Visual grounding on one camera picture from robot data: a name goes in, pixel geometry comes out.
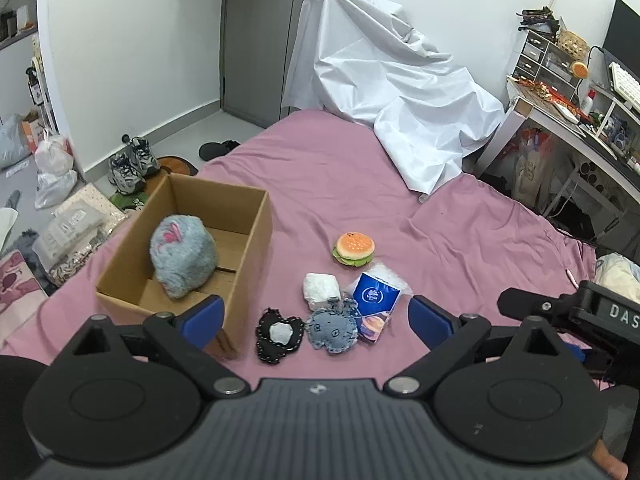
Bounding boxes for grey plastic bag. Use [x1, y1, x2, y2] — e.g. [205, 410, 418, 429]
[0, 113, 32, 171]

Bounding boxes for black monitor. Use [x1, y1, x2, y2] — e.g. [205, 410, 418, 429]
[601, 0, 640, 70]

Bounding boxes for small drawer organizer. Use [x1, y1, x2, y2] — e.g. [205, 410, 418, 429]
[513, 28, 577, 87]

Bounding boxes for woven basket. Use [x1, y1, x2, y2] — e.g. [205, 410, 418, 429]
[556, 29, 591, 61]

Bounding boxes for burger plush toy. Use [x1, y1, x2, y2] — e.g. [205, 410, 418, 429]
[332, 232, 376, 267]

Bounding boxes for beige paper bag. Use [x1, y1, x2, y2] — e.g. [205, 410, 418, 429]
[510, 127, 558, 206]

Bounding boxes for pink bed sheet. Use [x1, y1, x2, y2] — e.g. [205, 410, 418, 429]
[0, 108, 613, 392]

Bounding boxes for brown cardboard box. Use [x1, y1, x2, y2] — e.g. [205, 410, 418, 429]
[95, 173, 274, 361]

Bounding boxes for black felt plush piece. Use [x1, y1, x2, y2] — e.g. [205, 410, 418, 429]
[255, 307, 306, 364]

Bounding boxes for brown round mat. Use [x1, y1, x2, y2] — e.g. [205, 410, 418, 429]
[156, 155, 199, 178]

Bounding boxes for grey door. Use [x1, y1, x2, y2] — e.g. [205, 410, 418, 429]
[219, 0, 372, 130]

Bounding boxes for white keyboard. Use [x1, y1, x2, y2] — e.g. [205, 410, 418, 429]
[608, 62, 640, 112]

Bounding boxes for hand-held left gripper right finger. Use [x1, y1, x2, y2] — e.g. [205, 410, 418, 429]
[382, 295, 582, 401]

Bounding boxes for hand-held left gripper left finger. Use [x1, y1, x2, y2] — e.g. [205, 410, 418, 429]
[65, 294, 252, 401]

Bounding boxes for grey sneaker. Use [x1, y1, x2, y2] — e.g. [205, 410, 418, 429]
[129, 136, 161, 177]
[108, 152, 147, 196]

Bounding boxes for white bag with red contents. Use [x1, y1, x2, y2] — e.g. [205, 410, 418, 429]
[33, 129, 75, 177]

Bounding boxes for white draped sheet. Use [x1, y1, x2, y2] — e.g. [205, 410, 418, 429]
[284, 0, 506, 197]

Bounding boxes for white plastic bag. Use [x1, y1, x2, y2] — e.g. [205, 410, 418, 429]
[33, 169, 79, 210]

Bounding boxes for white tissue pack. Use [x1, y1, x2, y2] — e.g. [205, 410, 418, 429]
[302, 272, 342, 311]

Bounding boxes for blue denim plush toy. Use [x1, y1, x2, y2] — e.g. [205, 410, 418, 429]
[304, 298, 360, 356]

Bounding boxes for orange cardboard box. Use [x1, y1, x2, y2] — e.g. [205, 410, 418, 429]
[20, 109, 47, 154]

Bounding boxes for person's right hand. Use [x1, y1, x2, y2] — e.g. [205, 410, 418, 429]
[590, 439, 629, 480]

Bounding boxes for white desk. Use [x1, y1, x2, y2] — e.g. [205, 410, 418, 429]
[474, 76, 640, 243]

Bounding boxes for black slipper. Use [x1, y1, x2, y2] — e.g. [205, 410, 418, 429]
[198, 139, 241, 162]

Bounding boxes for grey fluffy plush toy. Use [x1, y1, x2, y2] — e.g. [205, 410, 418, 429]
[149, 214, 219, 301]

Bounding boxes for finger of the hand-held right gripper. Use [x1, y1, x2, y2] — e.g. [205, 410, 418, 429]
[496, 287, 581, 335]

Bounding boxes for blue tissue pack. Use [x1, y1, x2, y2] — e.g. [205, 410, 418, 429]
[344, 262, 414, 346]

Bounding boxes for pink patterned mat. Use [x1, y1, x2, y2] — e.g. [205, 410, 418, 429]
[0, 249, 49, 343]

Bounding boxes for packaged patterned bedding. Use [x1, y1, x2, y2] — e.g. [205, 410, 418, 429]
[31, 182, 129, 287]

